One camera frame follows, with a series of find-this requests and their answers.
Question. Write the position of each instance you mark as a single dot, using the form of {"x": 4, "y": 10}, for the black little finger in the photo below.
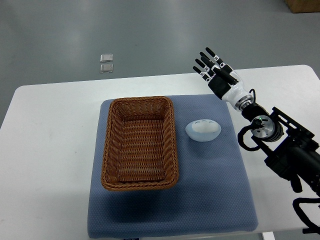
{"x": 204, "y": 75}

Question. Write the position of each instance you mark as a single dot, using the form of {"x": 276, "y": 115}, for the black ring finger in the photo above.
{"x": 204, "y": 68}

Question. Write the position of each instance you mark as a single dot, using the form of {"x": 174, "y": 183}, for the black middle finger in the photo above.
{"x": 205, "y": 59}

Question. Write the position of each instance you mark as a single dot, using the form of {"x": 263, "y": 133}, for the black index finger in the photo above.
{"x": 216, "y": 59}

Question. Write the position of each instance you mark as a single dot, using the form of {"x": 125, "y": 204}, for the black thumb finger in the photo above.
{"x": 226, "y": 77}

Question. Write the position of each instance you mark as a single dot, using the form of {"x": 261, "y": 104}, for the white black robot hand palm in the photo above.
{"x": 235, "y": 94}

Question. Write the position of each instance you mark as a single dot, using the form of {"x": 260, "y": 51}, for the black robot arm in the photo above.
{"x": 289, "y": 147}

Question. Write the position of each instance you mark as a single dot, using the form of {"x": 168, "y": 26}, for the brown wicker basket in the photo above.
{"x": 140, "y": 148}

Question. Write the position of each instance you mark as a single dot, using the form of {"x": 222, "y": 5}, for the cardboard box corner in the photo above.
{"x": 303, "y": 6}

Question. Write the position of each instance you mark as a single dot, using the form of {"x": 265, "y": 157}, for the upper metal floor plate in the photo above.
{"x": 106, "y": 57}

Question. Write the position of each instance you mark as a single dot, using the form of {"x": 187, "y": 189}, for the blue fabric mat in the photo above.
{"x": 212, "y": 195}

